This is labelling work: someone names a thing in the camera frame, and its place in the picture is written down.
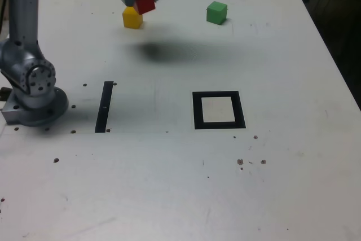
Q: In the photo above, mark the red cube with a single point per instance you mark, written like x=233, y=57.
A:
x=145, y=2

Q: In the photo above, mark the yellow cube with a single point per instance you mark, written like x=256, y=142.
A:
x=132, y=20

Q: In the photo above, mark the green cube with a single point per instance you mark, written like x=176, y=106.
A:
x=215, y=12

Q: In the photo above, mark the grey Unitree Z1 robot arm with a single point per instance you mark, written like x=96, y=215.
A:
x=25, y=54

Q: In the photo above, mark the black plug at arm base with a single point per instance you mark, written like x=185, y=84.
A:
x=4, y=94

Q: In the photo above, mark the black tape square outline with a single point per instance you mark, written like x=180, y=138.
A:
x=197, y=111

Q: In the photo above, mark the black tape strip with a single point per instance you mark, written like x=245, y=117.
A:
x=103, y=108

